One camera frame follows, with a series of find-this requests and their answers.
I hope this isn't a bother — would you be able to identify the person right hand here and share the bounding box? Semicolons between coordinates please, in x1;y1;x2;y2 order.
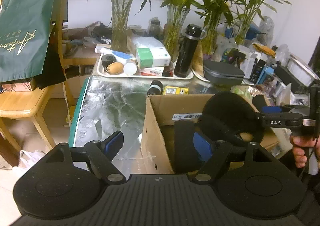
290;135;319;168

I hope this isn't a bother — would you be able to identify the black cylindrical container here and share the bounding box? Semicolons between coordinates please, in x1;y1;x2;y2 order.
101;54;117;69

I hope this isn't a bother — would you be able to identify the white plastic tray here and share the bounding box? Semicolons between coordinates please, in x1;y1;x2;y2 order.
97;55;194;80

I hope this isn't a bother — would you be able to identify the cardboard box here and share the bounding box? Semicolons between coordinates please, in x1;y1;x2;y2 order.
141;95;279;174

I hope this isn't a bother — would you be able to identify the tan oval pouch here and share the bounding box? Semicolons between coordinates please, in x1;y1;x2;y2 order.
106;62;124;75

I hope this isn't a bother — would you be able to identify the green white tissue box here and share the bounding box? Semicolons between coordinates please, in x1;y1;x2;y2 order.
136;47;171;68

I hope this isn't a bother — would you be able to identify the pink white barcode box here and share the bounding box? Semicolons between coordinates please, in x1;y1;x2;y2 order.
138;66;164;76

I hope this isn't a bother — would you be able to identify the green paper shopping bag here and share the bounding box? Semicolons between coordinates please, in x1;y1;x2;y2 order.
1;0;55;82

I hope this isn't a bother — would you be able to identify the wooden chair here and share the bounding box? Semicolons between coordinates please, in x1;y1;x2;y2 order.
1;0;67;152

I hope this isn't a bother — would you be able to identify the yellow snack packet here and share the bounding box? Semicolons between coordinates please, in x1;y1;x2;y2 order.
163;85;189;95

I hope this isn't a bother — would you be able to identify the white blue tube bottle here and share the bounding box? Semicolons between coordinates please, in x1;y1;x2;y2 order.
95;47;132;60

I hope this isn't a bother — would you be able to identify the silver foil insulated mat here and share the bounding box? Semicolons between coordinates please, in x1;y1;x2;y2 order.
69;76;217;177

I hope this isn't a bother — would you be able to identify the black cloth on chair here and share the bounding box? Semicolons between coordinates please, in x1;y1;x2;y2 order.
34;29;66;89

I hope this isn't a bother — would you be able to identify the white lidded jar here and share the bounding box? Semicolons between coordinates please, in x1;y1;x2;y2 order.
123;59;138;76

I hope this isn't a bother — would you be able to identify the dark grey zip case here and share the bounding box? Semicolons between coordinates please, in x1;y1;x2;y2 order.
203;60;245;85

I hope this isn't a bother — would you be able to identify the black thermos bottle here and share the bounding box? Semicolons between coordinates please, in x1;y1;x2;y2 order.
174;24;206;78

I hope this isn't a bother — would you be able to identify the black roll white band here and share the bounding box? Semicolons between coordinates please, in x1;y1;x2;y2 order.
146;80;163;96

